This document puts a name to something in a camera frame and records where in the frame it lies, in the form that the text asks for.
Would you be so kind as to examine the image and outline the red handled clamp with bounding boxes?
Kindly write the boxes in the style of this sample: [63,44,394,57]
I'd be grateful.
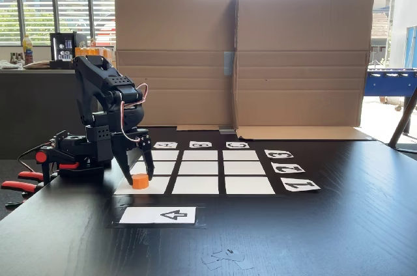
[0,171,45,209]

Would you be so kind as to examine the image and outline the paper sheet number 3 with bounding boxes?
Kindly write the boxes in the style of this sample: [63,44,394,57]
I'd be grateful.
[264,149,294,159]

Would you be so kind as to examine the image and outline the orange drink cartons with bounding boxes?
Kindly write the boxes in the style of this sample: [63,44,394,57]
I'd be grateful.
[74,46,117,70]

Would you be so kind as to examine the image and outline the paper sheet number 1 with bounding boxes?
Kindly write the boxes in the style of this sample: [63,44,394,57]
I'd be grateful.
[280,178,321,193]

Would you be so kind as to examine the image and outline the slanted dark metal leg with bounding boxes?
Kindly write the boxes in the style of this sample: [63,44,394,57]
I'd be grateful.
[387,86,417,154]

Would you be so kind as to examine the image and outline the brown cardboard box panel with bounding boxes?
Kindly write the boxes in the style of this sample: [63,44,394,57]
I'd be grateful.
[113,0,238,131]
[234,0,375,142]

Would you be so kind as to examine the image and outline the brown paper stack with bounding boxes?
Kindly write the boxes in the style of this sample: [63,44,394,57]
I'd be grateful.
[22,60,51,70]

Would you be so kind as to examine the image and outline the dark grey counter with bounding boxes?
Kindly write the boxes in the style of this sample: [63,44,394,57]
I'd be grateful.
[0,68,115,159]

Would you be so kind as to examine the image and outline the yellow bottle blue label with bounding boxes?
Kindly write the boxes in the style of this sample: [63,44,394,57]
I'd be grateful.
[22,34,34,66]

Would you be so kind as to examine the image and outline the paper sheet number 2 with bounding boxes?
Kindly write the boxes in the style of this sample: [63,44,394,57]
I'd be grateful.
[270,162,306,174]

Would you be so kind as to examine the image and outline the round orange token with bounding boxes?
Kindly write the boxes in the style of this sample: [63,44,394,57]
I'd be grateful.
[132,173,151,190]

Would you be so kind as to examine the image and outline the black mini fridge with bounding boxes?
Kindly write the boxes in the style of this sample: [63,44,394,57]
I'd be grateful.
[49,31,88,70]

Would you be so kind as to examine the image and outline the window with blinds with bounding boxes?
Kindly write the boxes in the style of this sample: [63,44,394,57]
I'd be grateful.
[0,0,122,46]

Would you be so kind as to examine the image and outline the paper sheet letter A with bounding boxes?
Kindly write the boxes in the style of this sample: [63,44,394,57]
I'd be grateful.
[152,141,179,150]

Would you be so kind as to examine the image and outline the white crumpled cloth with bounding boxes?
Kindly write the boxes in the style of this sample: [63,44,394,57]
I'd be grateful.
[0,59,24,70]

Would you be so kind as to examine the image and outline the black clamp with red knob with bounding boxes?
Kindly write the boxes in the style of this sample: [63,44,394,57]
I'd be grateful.
[35,145,81,186]

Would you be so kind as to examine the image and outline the white arrow paper sheet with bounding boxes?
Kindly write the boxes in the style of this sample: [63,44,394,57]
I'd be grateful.
[119,206,197,225]

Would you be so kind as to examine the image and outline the red white servo cable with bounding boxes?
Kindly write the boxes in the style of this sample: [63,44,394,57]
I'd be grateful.
[119,83,149,143]

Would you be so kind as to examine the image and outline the blue foosball table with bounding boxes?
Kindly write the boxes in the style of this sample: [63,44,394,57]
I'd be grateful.
[363,66,417,113]

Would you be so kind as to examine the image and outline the clear tape scraps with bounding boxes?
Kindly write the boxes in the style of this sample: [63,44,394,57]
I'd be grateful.
[201,248,255,272]

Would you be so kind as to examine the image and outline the white grid with black tape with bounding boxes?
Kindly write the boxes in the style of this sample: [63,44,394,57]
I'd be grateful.
[112,148,286,197]

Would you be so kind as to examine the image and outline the black power cable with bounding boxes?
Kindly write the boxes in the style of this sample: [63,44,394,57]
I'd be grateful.
[16,141,55,173]

